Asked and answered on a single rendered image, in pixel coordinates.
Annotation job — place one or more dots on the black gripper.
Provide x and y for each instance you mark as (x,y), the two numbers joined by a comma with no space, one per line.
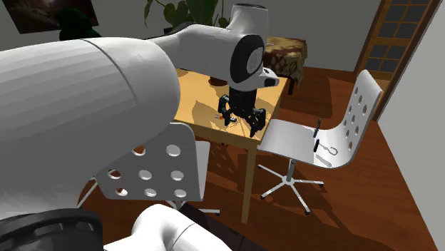
(242,100)

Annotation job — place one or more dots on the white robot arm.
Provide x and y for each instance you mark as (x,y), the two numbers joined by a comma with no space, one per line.
(87,104)

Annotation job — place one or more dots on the small orange and grey tool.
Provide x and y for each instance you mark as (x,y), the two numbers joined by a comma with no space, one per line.
(219,117)

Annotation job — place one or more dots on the light wooden table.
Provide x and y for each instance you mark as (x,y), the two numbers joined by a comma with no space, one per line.
(196,95)

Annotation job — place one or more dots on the white perforated swivel chair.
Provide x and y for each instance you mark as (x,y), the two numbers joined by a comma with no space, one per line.
(288,139)
(187,146)

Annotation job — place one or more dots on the brown patterned stool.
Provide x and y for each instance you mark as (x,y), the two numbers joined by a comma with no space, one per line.
(286,57)

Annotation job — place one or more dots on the slim black pen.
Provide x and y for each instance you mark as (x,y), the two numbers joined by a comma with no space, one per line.
(317,128)

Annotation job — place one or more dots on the green potted plant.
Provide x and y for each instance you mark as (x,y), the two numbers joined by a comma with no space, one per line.
(200,10)

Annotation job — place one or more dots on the wooden door with glass panes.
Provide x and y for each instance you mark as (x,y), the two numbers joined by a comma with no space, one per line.
(373,41)

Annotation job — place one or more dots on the dark green round object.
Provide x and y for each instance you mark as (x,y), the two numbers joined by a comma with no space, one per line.
(74,26)

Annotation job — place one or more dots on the dark wall picture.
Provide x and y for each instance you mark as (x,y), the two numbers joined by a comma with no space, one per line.
(41,14)

